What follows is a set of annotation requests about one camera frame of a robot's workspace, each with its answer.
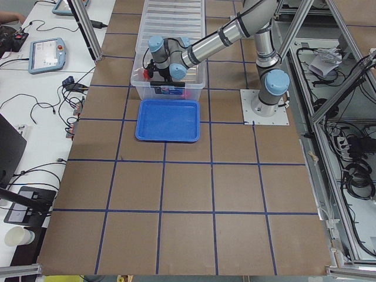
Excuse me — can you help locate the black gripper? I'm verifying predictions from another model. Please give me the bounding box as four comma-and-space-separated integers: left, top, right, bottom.
146, 59, 173, 83

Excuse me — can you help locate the white paper cup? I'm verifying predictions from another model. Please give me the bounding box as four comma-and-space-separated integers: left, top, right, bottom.
4, 226, 35, 247

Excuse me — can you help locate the aluminium frame post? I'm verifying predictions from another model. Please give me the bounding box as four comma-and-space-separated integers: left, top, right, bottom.
68, 0, 103, 62

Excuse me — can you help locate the blue plastic tray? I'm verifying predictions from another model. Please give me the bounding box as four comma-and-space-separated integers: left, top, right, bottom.
135, 99, 200, 143

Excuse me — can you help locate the black laptop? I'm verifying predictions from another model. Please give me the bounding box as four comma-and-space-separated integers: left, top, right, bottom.
0, 115, 27, 188

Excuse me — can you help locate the clear plastic storage box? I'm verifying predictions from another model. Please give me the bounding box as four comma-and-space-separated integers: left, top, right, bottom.
130, 1, 206, 100

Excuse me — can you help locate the clear plastic box lid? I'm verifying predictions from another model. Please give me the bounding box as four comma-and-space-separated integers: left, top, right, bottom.
137, 1, 206, 49

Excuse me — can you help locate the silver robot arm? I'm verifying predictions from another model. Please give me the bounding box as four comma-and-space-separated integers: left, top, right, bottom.
144, 0, 290, 118

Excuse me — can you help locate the near teach pendant tablet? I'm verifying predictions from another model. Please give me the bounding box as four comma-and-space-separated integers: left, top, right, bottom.
28, 38, 66, 75

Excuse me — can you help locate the far teach pendant tablet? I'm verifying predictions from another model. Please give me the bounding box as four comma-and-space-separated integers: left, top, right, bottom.
51, 0, 92, 16

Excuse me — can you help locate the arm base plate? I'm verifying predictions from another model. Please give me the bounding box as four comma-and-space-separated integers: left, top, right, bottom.
240, 89, 290, 126

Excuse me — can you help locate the black power adapter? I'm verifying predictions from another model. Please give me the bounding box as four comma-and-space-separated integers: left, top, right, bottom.
90, 20, 108, 29

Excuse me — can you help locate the teach pendant tablet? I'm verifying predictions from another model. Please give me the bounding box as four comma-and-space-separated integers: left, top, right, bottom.
28, 38, 66, 75
51, 0, 92, 16

